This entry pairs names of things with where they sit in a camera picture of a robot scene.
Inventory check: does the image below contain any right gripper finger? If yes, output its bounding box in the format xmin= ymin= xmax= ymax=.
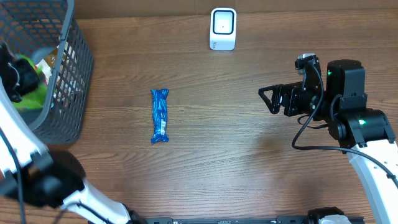
xmin=261 ymin=92 xmax=283 ymax=114
xmin=258 ymin=84 xmax=292 ymax=95

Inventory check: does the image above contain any beige snack pouch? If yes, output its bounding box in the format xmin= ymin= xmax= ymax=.
xmin=35 ymin=45 xmax=82 ymax=94

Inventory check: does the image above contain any green snack bag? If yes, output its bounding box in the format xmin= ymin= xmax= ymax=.
xmin=13 ymin=54 xmax=50 ymax=110

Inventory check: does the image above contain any blue snack bar wrapper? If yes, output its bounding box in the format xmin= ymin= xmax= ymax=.
xmin=150 ymin=88 xmax=169 ymax=144

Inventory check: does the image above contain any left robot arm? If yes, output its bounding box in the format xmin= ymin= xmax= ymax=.
xmin=1 ymin=42 xmax=145 ymax=223

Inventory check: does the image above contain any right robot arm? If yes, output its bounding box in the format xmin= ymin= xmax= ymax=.
xmin=258 ymin=54 xmax=397 ymax=223

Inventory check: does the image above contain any white barcode scanner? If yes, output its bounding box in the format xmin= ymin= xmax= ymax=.
xmin=210 ymin=7 xmax=237 ymax=51

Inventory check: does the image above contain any grey plastic mesh basket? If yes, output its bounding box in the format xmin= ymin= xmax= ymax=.
xmin=1 ymin=0 xmax=94 ymax=144

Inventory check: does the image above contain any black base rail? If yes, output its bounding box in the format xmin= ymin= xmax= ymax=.
xmin=144 ymin=215 xmax=321 ymax=224

